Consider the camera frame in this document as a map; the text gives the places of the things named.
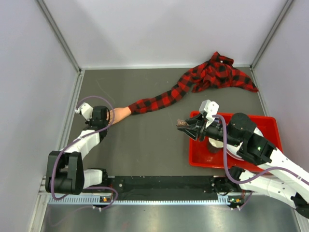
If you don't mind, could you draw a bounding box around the red black plaid shirt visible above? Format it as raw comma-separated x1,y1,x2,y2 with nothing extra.
128,52,258,115

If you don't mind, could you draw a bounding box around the white slotted cable duct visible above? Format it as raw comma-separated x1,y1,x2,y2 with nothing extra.
49,195,244,205

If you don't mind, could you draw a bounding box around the glitter nail polish bottle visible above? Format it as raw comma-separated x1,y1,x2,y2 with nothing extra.
176,119,189,127

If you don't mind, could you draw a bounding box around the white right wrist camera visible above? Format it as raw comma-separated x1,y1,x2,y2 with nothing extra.
199,100,219,128

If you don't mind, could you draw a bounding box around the white plate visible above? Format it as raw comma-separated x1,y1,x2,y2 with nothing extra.
224,125,264,161

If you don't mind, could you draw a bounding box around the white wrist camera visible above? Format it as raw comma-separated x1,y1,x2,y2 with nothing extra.
75,102,93,121
199,100,219,128

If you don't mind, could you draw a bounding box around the red plastic tray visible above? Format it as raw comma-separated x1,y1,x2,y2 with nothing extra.
189,115,283,173

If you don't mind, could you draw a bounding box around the mannequin hand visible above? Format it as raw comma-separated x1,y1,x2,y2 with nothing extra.
106,107,131,125

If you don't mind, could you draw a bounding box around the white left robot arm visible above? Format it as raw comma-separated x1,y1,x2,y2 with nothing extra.
45,103,110,195

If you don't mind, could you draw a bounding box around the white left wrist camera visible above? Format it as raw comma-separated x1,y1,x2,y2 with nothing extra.
75,102,93,121

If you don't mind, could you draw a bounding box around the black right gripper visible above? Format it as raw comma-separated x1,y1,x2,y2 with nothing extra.
178,112,241,147

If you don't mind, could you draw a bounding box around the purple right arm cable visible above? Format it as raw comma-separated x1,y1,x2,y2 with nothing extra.
213,114,309,186

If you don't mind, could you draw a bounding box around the white paper cup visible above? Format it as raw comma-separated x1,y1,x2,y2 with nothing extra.
207,138,224,154

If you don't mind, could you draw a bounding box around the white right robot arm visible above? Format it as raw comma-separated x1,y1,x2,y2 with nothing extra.
177,113,309,218

